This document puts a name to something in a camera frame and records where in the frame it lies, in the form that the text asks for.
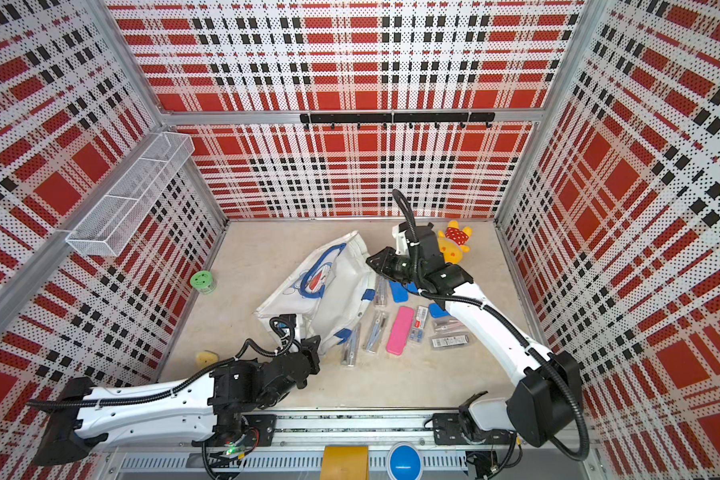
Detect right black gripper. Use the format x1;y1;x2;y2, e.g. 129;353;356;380
365;248;423;287

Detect blue case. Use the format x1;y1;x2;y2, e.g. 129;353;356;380
389;281;409;303

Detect narrow clear compass case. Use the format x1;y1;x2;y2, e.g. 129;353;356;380
374;276;388;308

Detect clear plastic compass set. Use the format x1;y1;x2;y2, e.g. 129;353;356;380
433;317;466;334

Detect pink pencil case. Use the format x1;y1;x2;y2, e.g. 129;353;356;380
386;306;415;356

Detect small clear stationery pack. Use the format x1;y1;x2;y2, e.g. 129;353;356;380
408;305;429;344

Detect clear tube with blue pen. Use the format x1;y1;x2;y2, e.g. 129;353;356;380
364;310;389;354

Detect clear case barcode label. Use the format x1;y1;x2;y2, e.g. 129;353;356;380
430;333;471;350

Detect white canvas bag blue handles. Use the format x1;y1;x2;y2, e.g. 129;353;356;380
254;231;377;356

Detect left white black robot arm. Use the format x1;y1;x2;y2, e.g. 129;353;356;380
27;315;321;467

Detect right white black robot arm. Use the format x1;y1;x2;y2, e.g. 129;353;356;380
366;190;591;462

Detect yellow plush toy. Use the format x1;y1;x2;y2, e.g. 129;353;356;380
437;220;473;264

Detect green tape roll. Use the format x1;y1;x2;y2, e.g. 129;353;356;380
190;270;216;295

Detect yellow block at front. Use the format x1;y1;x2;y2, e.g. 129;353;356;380
320;446;370;480

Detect blue round button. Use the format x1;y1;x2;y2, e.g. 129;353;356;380
386;442;423;480

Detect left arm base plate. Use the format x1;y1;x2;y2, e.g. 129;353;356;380
190;412;277;450

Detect yellow object by left wall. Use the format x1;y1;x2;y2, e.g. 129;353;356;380
195;350;220;370

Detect black hook rail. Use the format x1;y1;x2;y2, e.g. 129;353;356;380
299;111;496;128

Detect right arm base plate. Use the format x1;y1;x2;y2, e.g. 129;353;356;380
432;412;512;446

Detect white wire wall basket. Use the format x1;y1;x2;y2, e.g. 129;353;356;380
66;132;194;257

